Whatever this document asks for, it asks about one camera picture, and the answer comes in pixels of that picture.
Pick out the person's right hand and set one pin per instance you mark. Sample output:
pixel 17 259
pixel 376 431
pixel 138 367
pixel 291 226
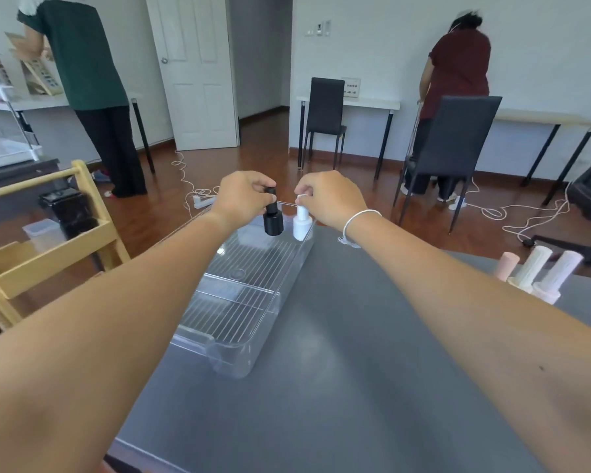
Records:
pixel 335 199

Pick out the person's left hand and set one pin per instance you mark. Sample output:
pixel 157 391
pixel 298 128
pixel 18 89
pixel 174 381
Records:
pixel 241 197

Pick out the black nail polish bottle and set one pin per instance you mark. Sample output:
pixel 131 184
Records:
pixel 273 225

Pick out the white nail polish bottle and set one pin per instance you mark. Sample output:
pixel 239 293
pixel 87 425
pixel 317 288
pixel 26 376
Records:
pixel 301 230

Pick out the clear plastic organizer tray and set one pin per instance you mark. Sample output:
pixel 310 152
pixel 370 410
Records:
pixel 256 270

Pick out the pink square brush cap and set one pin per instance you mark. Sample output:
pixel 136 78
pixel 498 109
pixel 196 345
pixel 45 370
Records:
pixel 505 265

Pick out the cream ribbed brush cap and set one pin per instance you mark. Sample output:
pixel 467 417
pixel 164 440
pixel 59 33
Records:
pixel 534 265

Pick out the lilac ribbed brush cap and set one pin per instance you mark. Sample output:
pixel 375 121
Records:
pixel 564 270

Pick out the person's left forearm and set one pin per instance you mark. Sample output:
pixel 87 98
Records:
pixel 88 349

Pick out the person's right forearm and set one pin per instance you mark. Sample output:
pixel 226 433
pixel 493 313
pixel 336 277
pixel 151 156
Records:
pixel 497 349

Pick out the white power strip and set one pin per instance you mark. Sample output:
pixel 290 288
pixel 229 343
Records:
pixel 457 204
pixel 204 200

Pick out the black dining chair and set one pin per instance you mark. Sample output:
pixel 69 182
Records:
pixel 325 105
pixel 453 137

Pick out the white desk with black legs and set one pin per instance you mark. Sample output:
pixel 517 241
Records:
pixel 34 102
pixel 369 102

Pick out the white socket panel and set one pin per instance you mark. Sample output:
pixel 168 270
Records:
pixel 351 88

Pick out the white panelled door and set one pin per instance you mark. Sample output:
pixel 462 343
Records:
pixel 197 93

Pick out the clear plastic divider insert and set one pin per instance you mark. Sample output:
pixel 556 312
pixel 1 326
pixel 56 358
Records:
pixel 226 320

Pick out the blue and red slipper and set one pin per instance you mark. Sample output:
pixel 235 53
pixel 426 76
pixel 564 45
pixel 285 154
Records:
pixel 101 176

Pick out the black glossy device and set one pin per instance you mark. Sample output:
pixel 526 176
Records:
pixel 71 216

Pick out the grey table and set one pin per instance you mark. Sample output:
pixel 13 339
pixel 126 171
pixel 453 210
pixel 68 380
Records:
pixel 349 389

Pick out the small translucent plastic container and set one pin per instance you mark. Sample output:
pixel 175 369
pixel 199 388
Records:
pixel 42 236

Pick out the light wooden rack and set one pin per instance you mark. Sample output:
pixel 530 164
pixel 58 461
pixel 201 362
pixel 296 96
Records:
pixel 44 261

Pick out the wooden desk with black legs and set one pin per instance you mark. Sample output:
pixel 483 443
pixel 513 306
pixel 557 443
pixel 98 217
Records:
pixel 537 117

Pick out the dark grey cabinet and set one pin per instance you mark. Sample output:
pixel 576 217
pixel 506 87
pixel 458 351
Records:
pixel 10 192

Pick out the wooden framed colour chart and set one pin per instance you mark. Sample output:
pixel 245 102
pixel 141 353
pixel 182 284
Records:
pixel 42 78

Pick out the white display shelf rack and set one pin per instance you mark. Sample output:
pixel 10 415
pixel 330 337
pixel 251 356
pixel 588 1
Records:
pixel 5 152

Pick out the white wall switch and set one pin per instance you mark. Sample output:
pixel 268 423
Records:
pixel 320 28

